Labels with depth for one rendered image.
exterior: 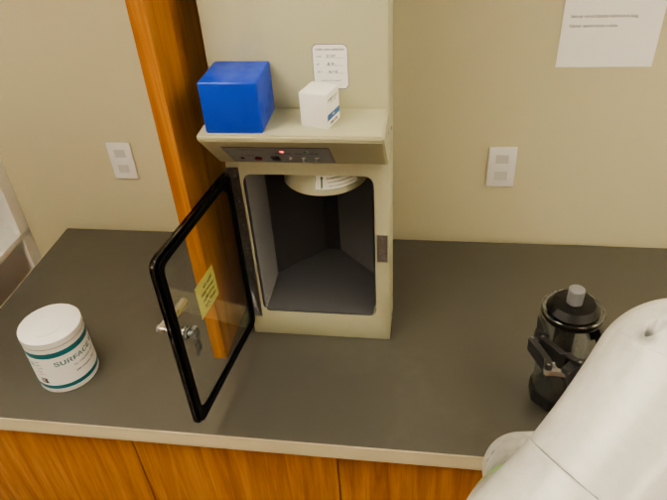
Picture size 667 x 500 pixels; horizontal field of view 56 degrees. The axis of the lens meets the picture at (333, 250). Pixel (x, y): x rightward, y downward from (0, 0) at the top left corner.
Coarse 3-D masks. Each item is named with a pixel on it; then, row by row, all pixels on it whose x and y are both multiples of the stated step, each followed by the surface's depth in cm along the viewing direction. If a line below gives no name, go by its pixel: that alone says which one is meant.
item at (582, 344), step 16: (544, 304) 113; (544, 320) 114; (560, 320) 109; (560, 336) 111; (576, 336) 110; (592, 336) 111; (576, 352) 112; (560, 368) 115; (544, 384) 119; (560, 384) 117
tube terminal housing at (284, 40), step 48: (240, 0) 103; (288, 0) 102; (336, 0) 101; (384, 0) 100; (240, 48) 108; (288, 48) 106; (384, 48) 104; (288, 96) 112; (384, 96) 109; (384, 192) 121; (384, 288) 135; (384, 336) 144
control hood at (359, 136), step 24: (288, 120) 109; (336, 120) 107; (360, 120) 107; (384, 120) 106; (216, 144) 108; (240, 144) 107; (264, 144) 106; (288, 144) 106; (312, 144) 105; (336, 144) 104; (360, 144) 103; (384, 144) 104
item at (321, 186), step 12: (288, 180) 129; (300, 180) 126; (312, 180) 124; (324, 180) 124; (336, 180) 124; (348, 180) 125; (360, 180) 127; (312, 192) 125; (324, 192) 125; (336, 192) 125
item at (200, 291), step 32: (224, 192) 120; (224, 224) 122; (192, 256) 110; (224, 256) 124; (192, 288) 111; (224, 288) 125; (192, 320) 113; (224, 320) 127; (192, 352) 114; (224, 352) 129; (192, 416) 119
